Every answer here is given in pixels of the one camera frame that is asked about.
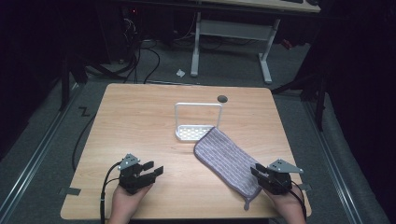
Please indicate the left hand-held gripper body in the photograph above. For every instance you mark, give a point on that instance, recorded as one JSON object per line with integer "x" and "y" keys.
{"x": 132, "y": 180}

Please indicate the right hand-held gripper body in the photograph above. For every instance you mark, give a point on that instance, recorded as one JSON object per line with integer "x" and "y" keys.
{"x": 278, "y": 179}

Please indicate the purple striped cloth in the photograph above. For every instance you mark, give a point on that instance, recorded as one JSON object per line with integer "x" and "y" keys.
{"x": 225, "y": 161}

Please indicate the white rack with drip tray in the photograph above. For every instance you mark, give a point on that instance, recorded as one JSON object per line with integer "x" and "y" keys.
{"x": 194, "y": 132}

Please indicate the person's left hand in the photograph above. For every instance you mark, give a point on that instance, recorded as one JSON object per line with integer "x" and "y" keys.
{"x": 126, "y": 202}

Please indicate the person's right hand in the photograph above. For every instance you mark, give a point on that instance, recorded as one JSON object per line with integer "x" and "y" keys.
{"x": 288, "y": 205}

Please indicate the grey tape piece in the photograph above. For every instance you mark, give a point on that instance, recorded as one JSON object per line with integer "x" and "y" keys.
{"x": 305, "y": 187}
{"x": 70, "y": 191}

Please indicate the dark table grommet hole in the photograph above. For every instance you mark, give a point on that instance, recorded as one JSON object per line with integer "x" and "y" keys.
{"x": 222, "y": 99}

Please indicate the black metal stand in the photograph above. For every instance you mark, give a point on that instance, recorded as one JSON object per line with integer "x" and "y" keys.
{"x": 319, "y": 102}
{"x": 65, "y": 84}

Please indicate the white paper scrap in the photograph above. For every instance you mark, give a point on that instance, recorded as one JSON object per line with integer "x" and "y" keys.
{"x": 180, "y": 73}

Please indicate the dark computer tower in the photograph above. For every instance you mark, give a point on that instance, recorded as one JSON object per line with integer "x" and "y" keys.
{"x": 123, "y": 34}

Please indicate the white-legged desk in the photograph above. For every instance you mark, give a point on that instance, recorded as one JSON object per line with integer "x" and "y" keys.
{"x": 232, "y": 29}

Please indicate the metal floor rail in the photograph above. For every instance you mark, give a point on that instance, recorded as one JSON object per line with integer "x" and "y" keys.
{"x": 334, "y": 161}
{"x": 37, "y": 155}

